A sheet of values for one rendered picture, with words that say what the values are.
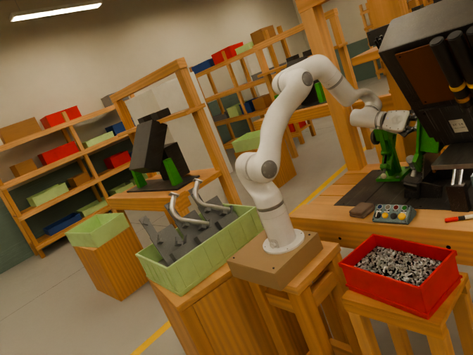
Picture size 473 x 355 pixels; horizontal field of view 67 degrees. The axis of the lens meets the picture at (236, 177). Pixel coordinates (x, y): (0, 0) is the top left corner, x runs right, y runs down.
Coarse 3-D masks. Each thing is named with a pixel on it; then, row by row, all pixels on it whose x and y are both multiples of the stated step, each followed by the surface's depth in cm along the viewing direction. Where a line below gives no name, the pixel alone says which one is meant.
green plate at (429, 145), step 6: (420, 126) 143; (420, 132) 144; (426, 132) 143; (420, 138) 145; (426, 138) 144; (432, 138) 142; (420, 144) 147; (426, 144) 145; (432, 144) 143; (438, 144) 142; (420, 150) 148; (426, 150) 146; (432, 150) 144; (438, 150) 143
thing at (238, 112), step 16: (256, 32) 659; (272, 32) 667; (240, 48) 695; (272, 48) 647; (288, 48) 677; (208, 64) 774; (224, 64) 732; (256, 80) 700; (240, 96) 748; (256, 96) 780; (224, 112) 869; (240, 112) 784; (256, 112) 737; (304, 128) 699; (224, 144) 860
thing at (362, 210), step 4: (360, 204) 164; (364, 204) 163; (368, 204) 162; (372, 204) 161; (352, 208) 164; (356, 208) 162; (360, 208) 161; (364, 208) 159; (368, 208) 159; (372, 208) 160; (352, 212) 161; (356, 212) 159; (360, 212) 158; (364, 212) 158; (368, 212) 159; (352, 216) 163; (356, 216) 160; (360, 216) 158; (364, 216) 157
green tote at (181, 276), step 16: (240, 208) 215; (256, 208) 203; (240, 224) 197; (256, 224) 203; (208, 240) 184; (224, 240) 190; (240, 240) 197; (144, 256) 206; (160, 256) 212; (192, 256) 179; (208, 256) 184; (224, 256) 190; (160, 272) 181; (176, 272) 173; (192, 272) 179; (208, 272) 184; (176, 288) 174
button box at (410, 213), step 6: (378, 204) 153; (384, 204) 151; (390, 204) 149; (378, 210) 151; (384, 210) 149; (390, 210) 147; (396, 210) 145; (402, 210) 144; (408, 210) 142; (414, 210) 144; (396, 216) 144; (408, 216) 141; (414, 216) 144; (378, 222) 150; (384, 222) 147; (390, 222) 145; (396, 222) 143; (402, 222) 141; (408, 222) 141
